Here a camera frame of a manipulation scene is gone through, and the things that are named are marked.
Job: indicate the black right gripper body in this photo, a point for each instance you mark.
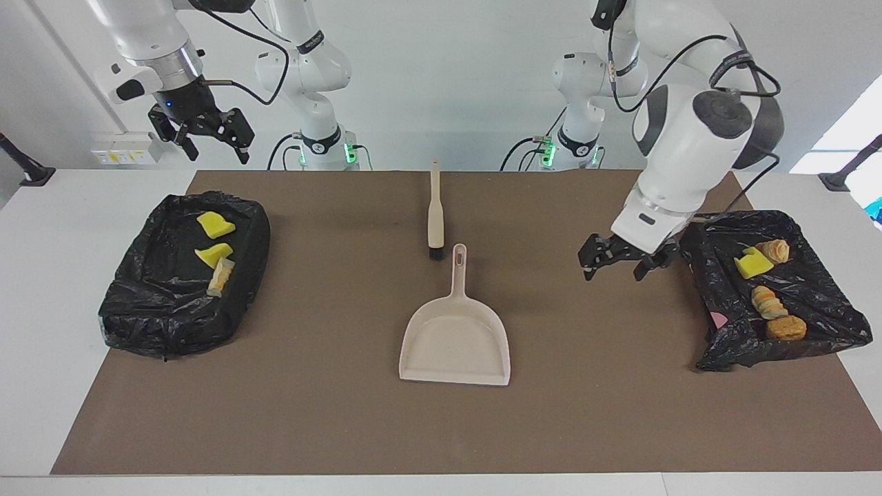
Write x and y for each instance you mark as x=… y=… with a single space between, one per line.
x=196 y=109

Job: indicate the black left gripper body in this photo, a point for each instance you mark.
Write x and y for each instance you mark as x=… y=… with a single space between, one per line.
x=627 y=249

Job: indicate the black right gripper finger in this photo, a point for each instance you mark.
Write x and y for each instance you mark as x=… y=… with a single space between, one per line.
x=187 y=147
x=242 y=151

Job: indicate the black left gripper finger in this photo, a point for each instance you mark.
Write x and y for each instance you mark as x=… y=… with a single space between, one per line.
x=588 y=272
x=643 y=272

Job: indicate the large yellow sponge piece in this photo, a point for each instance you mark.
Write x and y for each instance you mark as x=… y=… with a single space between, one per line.
x=215 y=225

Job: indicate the small yellow sponge piece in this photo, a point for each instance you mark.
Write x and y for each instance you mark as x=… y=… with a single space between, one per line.
x=212 y=255

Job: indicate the notched yellow sponge piece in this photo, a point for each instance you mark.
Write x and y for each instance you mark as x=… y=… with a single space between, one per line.
x=752 y=265

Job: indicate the orange striped croissant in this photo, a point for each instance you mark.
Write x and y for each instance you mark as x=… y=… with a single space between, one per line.
x=768 y=303

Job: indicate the pale striped croissant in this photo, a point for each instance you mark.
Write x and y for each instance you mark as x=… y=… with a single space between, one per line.
x=220 y=279

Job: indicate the pale bread chunk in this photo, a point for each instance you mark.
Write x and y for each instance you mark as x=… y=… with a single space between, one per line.
x=775 y=251

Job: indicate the beige plastic dustpan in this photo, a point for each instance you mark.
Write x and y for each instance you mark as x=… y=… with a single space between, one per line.
x=455 y=344

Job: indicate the brown bread roll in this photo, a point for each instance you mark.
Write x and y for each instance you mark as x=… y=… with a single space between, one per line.
x=787 y=328

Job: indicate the beige brush black bristles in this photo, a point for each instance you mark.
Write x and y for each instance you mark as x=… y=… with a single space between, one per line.
x=435 y=220

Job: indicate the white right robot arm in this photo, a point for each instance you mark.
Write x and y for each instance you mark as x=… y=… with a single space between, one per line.
x=310 y=69

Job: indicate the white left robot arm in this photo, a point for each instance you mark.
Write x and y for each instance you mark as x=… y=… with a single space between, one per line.
x=689 y=138

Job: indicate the bin with black bag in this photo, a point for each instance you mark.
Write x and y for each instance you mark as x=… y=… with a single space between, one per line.
x=158 y=310

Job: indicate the pink bin crumpled black bag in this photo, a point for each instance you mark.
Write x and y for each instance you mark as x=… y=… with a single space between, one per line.
x=813 y=296

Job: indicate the brown table mat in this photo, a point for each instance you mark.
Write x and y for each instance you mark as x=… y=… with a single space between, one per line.
x=441 y=427

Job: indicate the teal blue object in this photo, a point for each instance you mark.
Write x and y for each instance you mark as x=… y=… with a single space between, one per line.
x=876 y=210

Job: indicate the white wall socket strip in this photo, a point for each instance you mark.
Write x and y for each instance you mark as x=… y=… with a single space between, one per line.
x=120 y=151

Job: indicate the black camera stand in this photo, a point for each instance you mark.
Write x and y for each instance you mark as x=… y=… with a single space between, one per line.
x=31 y=173
x=844 y=178

